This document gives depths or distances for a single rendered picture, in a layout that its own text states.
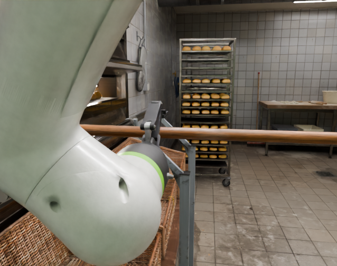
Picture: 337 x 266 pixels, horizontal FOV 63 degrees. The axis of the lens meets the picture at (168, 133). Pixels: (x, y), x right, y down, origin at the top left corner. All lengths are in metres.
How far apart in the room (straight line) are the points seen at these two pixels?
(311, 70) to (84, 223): 5.82
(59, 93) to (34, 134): 0.05
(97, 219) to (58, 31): 0.16
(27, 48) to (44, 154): 0.10
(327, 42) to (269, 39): 1.03
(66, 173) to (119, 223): 0.07
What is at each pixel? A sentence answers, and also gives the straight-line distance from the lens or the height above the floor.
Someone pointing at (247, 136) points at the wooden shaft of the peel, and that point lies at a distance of 0.70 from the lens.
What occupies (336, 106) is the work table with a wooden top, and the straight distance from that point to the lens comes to 5.26.
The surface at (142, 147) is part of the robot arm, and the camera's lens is 0.41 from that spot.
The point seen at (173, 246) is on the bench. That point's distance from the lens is 1.35.
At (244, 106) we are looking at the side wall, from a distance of 5.74.
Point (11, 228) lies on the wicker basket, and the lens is 1.09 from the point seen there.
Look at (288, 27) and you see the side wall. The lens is 5.92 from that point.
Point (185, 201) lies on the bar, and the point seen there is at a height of 0.83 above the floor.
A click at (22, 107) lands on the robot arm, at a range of 0.25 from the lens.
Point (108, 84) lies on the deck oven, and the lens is 2.31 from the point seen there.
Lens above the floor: 1.33
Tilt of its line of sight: 11 degrees down
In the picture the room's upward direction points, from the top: straight up
